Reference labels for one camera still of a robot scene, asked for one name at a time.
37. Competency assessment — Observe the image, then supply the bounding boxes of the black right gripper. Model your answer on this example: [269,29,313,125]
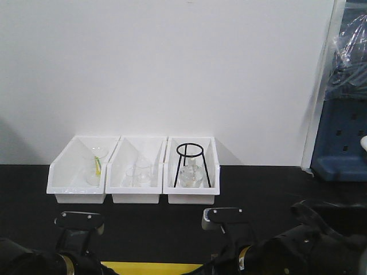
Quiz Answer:
[201,207,257,252]

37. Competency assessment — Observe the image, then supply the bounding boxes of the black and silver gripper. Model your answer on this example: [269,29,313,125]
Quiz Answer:
[54,211,104,252]

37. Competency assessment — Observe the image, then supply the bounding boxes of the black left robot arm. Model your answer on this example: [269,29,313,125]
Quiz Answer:
[1,211,116,274]

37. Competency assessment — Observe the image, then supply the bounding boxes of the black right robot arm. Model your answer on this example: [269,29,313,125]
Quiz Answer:
[193,200,366,274]

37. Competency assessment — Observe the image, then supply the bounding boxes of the white storage bin left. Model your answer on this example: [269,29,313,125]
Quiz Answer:
[46,135,120,204]

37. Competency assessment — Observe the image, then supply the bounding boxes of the white storage bin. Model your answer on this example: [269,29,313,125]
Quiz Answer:
[46,135,120,204]
[106,136,167,204]
[163,137,220,205]

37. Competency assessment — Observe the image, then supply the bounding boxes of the clear glass flask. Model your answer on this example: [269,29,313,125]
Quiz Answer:
[178,164,203,188]

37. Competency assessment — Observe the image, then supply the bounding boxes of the white storage bin right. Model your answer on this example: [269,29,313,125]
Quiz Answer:
[163,137,220,205]

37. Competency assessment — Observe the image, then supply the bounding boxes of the white storage bin middle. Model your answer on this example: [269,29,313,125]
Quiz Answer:
[106,136,167,204]

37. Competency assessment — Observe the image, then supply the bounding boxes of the clear glass funnel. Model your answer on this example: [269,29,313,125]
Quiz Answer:
[84,147,108,186]

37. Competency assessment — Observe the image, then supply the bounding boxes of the clear glass beakers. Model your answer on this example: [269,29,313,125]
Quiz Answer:
[122,158,152,188]

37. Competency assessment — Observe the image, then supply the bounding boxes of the grey-blue pegboard drying rack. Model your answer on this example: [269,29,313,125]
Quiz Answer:
[311,1,366,182]

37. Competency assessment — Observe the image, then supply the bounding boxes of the white lab faucet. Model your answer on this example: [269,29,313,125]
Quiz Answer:
[360,136,367,151]

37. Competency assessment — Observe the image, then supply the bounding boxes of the clear plastic bag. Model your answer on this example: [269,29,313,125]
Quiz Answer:
[325,2,366,100]

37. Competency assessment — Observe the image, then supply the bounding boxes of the yellow robot base plate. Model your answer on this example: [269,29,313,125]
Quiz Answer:
[102,261,202,275]

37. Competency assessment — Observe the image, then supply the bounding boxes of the black wire tripod stand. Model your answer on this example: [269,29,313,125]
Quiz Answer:
[173,143,212,188]

